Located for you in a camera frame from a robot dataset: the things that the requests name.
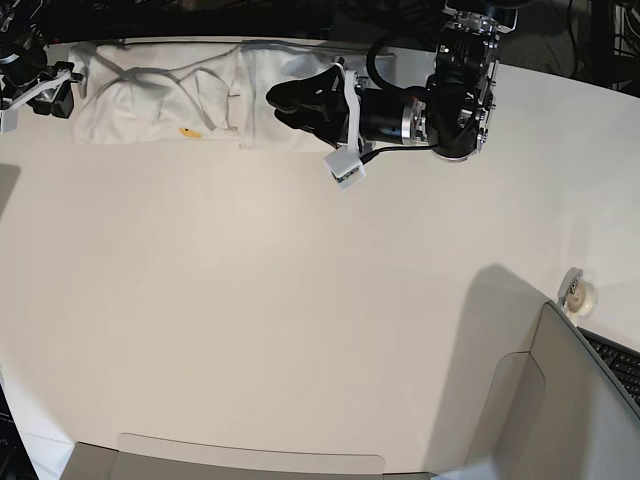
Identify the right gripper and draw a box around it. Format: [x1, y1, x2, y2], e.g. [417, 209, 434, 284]
[1, 59, 84, 120]

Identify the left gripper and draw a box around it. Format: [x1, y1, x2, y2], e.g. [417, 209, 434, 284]
[266, 62, 430, 155]

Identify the white printed t-shirt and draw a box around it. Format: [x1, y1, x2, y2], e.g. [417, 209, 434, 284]
[69, 42, 335, 152]

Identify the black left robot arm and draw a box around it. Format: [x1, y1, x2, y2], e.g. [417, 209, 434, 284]
[266, 1, 521, 176]

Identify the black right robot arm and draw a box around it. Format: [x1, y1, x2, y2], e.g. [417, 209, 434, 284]
[1, 0, 84, 133]

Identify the white tape roll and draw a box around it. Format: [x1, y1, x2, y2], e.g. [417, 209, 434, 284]
[557, 267, 598, 324]

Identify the beige cardboard box bottom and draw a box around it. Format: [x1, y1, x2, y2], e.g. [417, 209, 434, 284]
[61, 433, 436, 479]

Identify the beige cardboard box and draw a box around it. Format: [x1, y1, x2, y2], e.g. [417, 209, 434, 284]
[432, 301, 640, 480]
[61, 433, 436, 479]

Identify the beige cardboard box right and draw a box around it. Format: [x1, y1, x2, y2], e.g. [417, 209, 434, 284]
[432, 301, 640, 480]

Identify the black keyboard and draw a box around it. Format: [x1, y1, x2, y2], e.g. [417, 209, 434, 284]
[578, 328, 640, 404]

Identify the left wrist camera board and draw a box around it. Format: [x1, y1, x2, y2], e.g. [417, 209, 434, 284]
[324, 146, 366, 190]

